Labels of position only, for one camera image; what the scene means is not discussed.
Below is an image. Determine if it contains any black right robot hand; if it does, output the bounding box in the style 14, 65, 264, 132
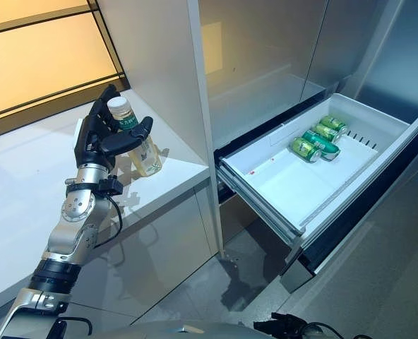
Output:
253, 311, 318, 339

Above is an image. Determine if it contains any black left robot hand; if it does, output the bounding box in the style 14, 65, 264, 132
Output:
73, 84, 153, 167

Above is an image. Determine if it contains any orange window with black frame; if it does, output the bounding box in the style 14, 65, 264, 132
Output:
0, 0, 131, 131

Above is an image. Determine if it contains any steel fridge drawer front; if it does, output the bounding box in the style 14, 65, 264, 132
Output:
218, 190, 291, 262

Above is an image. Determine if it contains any clear bottle of yellow drink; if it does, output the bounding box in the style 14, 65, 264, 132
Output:
106, 97, 163, 177

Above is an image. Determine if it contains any stainless steel fridge door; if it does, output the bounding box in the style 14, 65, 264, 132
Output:
198, 0, 329, 151
299, 0, 402, 104

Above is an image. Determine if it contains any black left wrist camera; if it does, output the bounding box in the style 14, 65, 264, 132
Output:
96, 178, 124, 196

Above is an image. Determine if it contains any grey robot torso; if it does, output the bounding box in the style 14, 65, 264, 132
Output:
99, 319, 263, 339

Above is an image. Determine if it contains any tall white side panel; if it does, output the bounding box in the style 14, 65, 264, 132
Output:
97, 0, 227, 257

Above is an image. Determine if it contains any teal green drink can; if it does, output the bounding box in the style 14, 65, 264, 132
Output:
302, 129, 341, 162

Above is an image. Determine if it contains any fridge drawer with white bin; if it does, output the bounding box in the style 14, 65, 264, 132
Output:
214, 92, 418, 294

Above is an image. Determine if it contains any white counter cabinet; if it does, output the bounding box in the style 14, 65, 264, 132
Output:
0, 86, 224, 328

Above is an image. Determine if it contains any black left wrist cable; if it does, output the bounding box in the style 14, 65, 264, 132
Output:
85, 193, 124, 250

